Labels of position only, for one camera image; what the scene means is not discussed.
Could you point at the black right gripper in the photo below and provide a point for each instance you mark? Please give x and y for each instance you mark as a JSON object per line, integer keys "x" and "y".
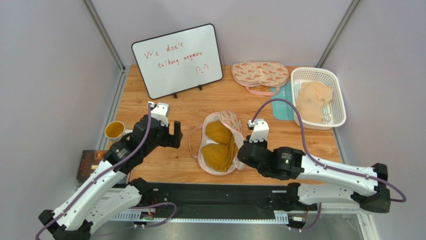
{"x": 248, "y": 153}

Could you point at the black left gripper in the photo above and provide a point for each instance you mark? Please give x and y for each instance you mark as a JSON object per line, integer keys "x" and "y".
{"x": 172, "y": 140}

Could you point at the mustard yellow bra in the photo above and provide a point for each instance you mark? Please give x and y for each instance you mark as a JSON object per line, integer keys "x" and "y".
{"x": 219, "y": 155}

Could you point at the floral mesh laundry bag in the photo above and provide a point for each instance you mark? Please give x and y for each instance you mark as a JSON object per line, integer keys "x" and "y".
{"x": 234, "y": 124}

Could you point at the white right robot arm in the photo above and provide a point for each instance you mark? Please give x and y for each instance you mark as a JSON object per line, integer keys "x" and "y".
{"x": 364, "y": 186}

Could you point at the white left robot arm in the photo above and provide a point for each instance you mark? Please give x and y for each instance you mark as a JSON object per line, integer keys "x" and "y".
{"x": 79, "y": 217}

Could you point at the stacked floral laundry bags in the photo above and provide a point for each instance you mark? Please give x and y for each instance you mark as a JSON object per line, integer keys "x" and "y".
{"x": 260, "y": 74}

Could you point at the teal card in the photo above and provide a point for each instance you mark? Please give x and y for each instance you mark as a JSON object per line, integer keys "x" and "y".
{"x": 281, "y": 110}

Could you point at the yellow patterned mug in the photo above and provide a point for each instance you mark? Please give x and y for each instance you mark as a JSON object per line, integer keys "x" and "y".
{"x": 115, "y": 130}

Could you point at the whiteboard with red writing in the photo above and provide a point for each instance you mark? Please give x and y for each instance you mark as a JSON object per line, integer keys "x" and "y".
{"x": 178, "y": 61}

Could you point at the beige bras in basket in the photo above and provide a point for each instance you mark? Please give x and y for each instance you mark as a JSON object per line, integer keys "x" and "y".
{"x": 312, "y": 98}

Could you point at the white plastic basket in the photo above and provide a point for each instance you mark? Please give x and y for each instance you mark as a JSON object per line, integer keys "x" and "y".
{"x": 336, "y": 108}

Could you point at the dark book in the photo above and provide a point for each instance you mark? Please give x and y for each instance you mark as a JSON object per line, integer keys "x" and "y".
{"x": 89, "y": 162}

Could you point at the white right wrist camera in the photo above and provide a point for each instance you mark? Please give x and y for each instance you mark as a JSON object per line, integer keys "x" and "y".
{"x": 260, "y": 130}

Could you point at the aluminium frame rail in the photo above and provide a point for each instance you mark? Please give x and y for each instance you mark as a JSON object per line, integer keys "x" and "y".
{"x": 281, "y": 217}

